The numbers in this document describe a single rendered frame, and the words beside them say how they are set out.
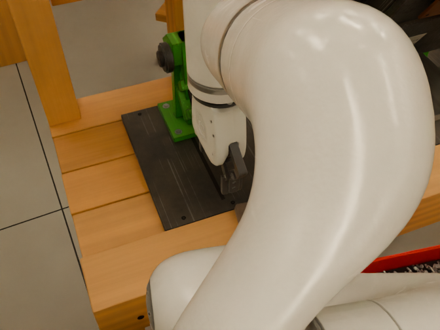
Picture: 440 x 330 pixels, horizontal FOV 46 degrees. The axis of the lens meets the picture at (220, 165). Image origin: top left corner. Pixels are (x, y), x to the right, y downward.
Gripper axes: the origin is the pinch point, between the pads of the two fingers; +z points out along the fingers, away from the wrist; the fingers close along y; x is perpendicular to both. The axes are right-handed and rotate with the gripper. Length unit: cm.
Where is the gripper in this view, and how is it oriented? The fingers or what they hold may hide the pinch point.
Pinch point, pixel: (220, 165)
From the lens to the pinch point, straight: 79.0
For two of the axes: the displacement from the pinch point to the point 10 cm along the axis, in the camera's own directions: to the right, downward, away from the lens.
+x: 9.3, -2.7, 2.4
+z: 0.0, 6.6, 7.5
